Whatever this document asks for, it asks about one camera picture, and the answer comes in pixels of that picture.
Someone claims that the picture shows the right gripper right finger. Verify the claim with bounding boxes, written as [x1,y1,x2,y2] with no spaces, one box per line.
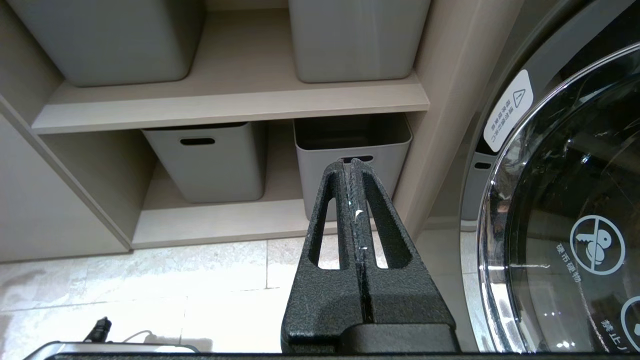
[351,159,454,326]

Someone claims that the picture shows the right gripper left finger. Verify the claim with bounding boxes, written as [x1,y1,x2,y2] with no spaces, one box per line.
[281,160,362,354]

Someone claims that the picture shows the wide grey storage bin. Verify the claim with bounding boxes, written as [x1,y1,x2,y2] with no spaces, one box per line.
[287,0,432,83]
[293,112,413,222]

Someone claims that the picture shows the narrow grey storage bin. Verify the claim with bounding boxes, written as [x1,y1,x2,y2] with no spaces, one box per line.
[5,0,206,87]
[141,121,267,204]

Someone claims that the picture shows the round glass washer door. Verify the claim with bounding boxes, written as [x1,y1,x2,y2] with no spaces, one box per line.
[475,42,640,353]

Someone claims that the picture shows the white warning sticker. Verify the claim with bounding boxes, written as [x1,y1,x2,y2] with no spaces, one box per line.
[482,69,535,153]

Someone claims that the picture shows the beige shelf board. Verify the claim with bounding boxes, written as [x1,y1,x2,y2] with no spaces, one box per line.
[31,10,431,135]

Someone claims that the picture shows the beige cabinet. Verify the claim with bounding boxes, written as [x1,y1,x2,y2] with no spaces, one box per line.
[0,0,526,263]

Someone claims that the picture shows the dark grey washing machine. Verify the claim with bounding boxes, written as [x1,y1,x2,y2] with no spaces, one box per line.
[425,0,640,353]

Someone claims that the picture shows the thin white wire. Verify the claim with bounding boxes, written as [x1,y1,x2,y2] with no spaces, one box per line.
[120,329,153,344]

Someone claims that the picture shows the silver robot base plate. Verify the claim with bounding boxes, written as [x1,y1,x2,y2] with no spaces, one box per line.
[22,341,201,360]

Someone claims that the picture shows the black cable connector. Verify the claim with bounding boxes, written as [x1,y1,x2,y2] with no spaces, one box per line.
[82,316,112,343]

